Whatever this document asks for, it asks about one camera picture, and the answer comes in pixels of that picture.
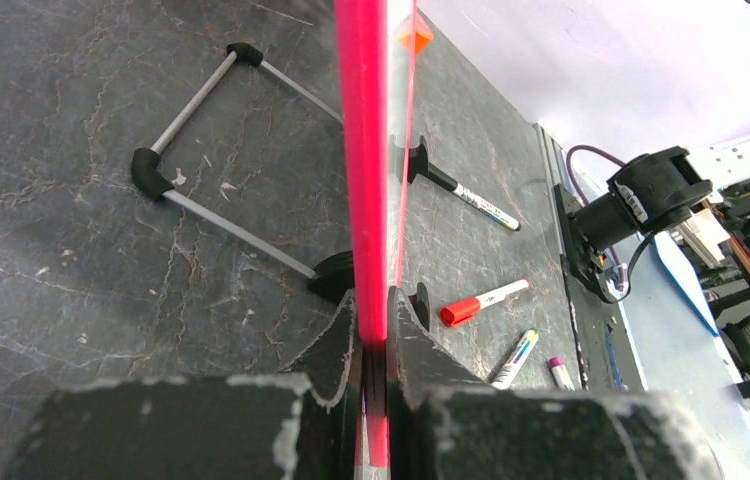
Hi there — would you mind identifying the orange cap right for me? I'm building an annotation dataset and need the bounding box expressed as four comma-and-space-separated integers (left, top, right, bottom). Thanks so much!
394, 12, 434, 57

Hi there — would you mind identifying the green marker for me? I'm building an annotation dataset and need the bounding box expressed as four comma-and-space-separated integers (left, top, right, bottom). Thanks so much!
491, 329, 539, 390

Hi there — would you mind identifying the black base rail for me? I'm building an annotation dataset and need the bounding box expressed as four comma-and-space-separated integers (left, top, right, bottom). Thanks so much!
552, 184, 626, 391

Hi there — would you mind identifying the pink framed whiteboard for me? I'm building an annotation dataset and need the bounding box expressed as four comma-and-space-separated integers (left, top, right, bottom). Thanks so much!
335, 1, 418, 474

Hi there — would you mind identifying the black marker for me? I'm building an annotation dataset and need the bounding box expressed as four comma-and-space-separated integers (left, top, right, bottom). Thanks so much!
423, 163, 521, 231

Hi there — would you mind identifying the whiteboard metal stand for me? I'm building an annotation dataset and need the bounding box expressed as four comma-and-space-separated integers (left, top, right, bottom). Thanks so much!
129, 42, 431, 333

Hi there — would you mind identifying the purple marker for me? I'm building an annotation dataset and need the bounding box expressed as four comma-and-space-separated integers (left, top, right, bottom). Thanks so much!
548, 357, 575, 391

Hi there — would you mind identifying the red marker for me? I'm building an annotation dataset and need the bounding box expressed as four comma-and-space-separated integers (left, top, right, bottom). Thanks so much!
438, 279, 531, 328

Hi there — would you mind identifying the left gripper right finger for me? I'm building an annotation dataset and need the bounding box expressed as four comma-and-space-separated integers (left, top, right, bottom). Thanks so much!
386, 287, 722, 479

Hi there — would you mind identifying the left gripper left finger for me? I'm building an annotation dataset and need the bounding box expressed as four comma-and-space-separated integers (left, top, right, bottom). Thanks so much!
4, 293, 361, 479

